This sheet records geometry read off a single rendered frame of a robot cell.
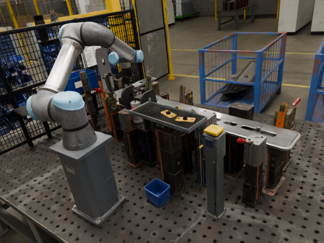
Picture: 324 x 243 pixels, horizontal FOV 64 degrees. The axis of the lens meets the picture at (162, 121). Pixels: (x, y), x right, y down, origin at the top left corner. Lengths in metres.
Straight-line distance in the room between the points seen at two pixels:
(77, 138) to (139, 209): 0.49
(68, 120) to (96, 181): 0.32
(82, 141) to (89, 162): 0.10
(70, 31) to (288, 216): 1.35
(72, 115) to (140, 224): 0.60
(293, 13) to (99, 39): 8.14
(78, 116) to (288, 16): 8.47
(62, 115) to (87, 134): 0.13
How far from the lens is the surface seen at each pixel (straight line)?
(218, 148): 1.05
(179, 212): 1.34
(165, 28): 5.20
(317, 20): 9.13
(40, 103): 1.21
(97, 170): 1.23
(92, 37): 1.35
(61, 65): 1.31
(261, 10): 13.52
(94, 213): 1.36
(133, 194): 1.48
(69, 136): 1.17
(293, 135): 1.36
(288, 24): 9.22
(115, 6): 2.57
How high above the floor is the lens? 1.67
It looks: 27 degrees down
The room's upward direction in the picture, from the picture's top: 7 degrees counter-clockwise
